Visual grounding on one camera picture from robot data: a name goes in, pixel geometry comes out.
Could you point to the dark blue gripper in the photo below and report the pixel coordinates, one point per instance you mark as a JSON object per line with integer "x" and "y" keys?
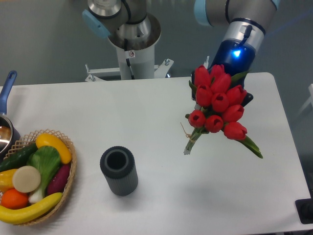
{"x": 236, "y": 58}

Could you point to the red tulip bouquet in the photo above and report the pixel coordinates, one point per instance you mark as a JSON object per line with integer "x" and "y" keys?
{"x": 218, "y": 107}

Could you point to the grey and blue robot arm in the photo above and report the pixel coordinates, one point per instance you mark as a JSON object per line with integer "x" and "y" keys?
{"x": 134, "y": 32}

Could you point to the dark grey ribbed vase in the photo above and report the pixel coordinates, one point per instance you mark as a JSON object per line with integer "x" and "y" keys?
{"x": 118, "y": 166}

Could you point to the black device at table edge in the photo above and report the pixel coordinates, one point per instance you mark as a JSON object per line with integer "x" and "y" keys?
{"x": 305, "y": 210}

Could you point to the green bok choy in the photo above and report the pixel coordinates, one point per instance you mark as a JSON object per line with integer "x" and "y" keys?
{"x": 47, "y": 161}

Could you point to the purple sweet potato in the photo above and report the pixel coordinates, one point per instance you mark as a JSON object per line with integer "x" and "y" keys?
{"x": 59, "y": 181}

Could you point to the woven wicker basket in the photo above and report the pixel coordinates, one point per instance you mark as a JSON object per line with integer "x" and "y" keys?
{"x": 29, "y": 139}

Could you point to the green cucumber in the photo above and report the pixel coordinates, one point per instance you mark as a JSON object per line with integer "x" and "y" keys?
{"x": 19, "y": 158}

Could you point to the beige round disc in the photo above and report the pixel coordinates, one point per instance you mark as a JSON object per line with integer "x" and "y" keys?
{"x": 26, "y": 179}

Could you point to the yellow bell pepper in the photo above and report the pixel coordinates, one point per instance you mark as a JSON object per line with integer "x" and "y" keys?
{"x": 6, "y": 180}

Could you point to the yellow banana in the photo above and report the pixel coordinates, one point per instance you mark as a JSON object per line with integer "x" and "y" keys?
{"x": 30, "y": 213}

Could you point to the orange fruit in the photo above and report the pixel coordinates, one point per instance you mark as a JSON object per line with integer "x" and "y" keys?
{"x": 13, "y": 199}

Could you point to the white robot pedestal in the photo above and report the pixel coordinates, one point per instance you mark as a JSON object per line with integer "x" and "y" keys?
{"x": 133, "y": 64}

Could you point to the white frame at right edge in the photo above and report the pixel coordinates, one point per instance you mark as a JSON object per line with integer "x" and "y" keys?
{"x": 307, "y": 106}

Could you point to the blue handled saucepan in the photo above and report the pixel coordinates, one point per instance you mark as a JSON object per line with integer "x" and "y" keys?
{"x": 8, "y": 133}

